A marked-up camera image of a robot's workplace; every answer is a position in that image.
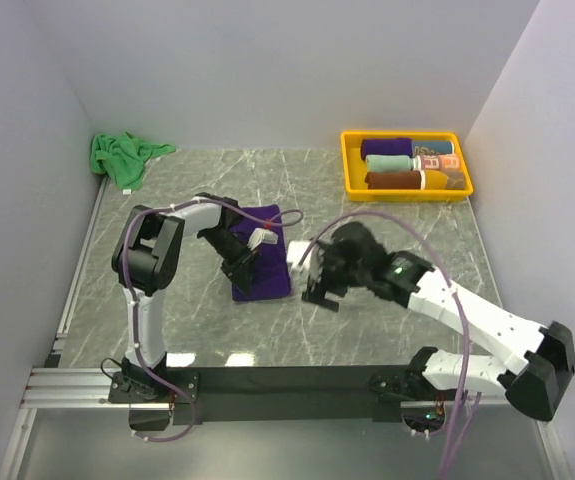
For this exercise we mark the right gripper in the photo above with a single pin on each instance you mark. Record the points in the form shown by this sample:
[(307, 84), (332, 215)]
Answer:
[(316, 293)]

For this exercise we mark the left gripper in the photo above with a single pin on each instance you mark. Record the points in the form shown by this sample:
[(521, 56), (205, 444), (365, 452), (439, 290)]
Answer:
[(238, 270)]

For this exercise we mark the purple towel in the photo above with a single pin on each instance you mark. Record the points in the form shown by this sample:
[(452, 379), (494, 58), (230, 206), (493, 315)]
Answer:
[(271, 280), (386, 146)]

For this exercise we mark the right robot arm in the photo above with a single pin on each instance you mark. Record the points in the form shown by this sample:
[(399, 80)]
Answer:
[(528, 363)]

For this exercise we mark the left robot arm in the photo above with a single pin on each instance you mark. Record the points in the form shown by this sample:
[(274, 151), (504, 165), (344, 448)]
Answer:
[(146, 259)]

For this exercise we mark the black base beam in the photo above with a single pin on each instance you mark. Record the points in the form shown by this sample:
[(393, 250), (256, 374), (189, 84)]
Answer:
[(220, 394)]

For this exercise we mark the yellow plastic tray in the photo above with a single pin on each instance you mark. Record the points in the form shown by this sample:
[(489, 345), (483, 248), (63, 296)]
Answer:
[(355, 169)]

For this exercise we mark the rolled brown towel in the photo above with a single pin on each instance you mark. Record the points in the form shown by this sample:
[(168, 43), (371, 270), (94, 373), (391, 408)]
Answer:
[(404, 180)]

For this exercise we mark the rolled mint towel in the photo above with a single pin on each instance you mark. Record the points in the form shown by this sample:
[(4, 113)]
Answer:
[(388, 163)]

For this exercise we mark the rolled purple towel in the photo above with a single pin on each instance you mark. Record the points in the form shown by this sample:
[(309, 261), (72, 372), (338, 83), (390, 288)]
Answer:
[(386, 146)]

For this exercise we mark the green towel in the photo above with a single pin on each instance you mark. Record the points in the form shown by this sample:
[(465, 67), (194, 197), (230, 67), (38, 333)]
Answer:
[(123, 158)]

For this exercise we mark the rolled pink printed towel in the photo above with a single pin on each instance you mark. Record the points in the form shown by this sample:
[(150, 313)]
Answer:
[(445, 162)]

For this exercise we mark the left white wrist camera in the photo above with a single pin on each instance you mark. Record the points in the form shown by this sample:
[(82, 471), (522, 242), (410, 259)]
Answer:
[(262, 236)]

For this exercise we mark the aluminium rail frame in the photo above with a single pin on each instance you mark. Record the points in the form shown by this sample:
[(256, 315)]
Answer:
[(60, 388)]

